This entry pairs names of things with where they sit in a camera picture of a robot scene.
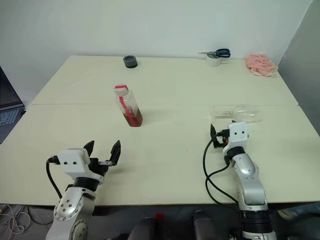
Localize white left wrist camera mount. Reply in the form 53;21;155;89
55;147;91;174

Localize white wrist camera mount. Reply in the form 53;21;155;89
222;121;251;154
55;147;91;174

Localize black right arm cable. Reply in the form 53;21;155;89
203;129;241;204

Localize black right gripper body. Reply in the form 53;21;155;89
213;128;231;149

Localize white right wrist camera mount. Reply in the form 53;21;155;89
222;121;251;154

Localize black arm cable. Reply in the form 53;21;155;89
203;129;241;204
45;155;63;199

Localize pink cloth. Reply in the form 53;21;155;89
245;51;279;79

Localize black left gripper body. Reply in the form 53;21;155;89
84;157;112;185

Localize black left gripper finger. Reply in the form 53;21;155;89
83;140;96;158
107;139;122;167

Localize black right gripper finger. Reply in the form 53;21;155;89
209;123;218;144

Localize clear bottle with red tape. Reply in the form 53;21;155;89
113;83;144;128

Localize dark laptop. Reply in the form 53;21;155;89
0;65;27;145

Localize clear plastic scoop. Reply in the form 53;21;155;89
209;104;266;124

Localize black round tape roll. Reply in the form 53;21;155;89
122;55;139;69

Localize dark rounded shape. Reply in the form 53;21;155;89
191;209;216;240
129;216;157;240

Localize blue handled scissors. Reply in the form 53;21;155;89
196;48;232;59

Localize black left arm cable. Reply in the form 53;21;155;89
45;155;63;199

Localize grey partition panel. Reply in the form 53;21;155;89
276;0;320;139

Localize thin white cable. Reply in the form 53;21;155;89
0;202;32;234

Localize white tape roll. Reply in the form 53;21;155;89
205;53;222;68

